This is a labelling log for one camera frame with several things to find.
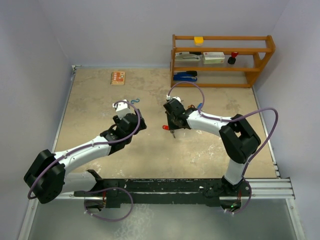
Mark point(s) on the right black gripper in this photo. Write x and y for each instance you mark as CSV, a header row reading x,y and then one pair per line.
x,y
171,126

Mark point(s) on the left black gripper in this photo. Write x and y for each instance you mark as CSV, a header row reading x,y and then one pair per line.
x,y
140,126

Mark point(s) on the red tag key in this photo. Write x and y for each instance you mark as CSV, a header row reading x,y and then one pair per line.
x,y
167,128

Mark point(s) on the teal S carabiner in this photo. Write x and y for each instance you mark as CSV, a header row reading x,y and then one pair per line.
x,y
137,100

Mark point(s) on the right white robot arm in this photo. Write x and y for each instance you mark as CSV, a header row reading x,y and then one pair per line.
x,y
238,137

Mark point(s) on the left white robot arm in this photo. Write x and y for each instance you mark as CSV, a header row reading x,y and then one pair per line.
x,y
47,175

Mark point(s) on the blue stapler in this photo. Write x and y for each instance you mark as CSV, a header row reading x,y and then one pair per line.
x,y
187,76

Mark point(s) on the small spiral notebook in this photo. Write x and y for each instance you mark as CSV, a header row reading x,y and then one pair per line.
x,y
117,78

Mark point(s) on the white stapler on shelf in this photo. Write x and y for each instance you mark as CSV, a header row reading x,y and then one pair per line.
x,y
188,56

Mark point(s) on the white cardboard box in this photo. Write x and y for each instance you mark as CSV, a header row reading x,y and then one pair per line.
x,y
213,57

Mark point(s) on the yellow block on shelf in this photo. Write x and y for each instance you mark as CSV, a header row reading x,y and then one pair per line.
x,y
198,40

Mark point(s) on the wooden shelf rack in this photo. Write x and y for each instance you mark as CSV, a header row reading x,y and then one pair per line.
x,y
248,55

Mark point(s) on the red black stamp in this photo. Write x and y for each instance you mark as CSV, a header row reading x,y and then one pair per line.
x,y
232,59

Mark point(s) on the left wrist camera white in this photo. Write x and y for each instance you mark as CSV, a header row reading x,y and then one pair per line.
x,y
121,108

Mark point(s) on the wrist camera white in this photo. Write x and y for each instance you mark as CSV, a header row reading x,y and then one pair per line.
x,y
168,98
121,108

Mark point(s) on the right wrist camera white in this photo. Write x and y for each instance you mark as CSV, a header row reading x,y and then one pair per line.
x,y
168,98

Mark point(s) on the black base frame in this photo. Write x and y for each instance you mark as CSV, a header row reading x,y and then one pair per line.
x,y
211,192

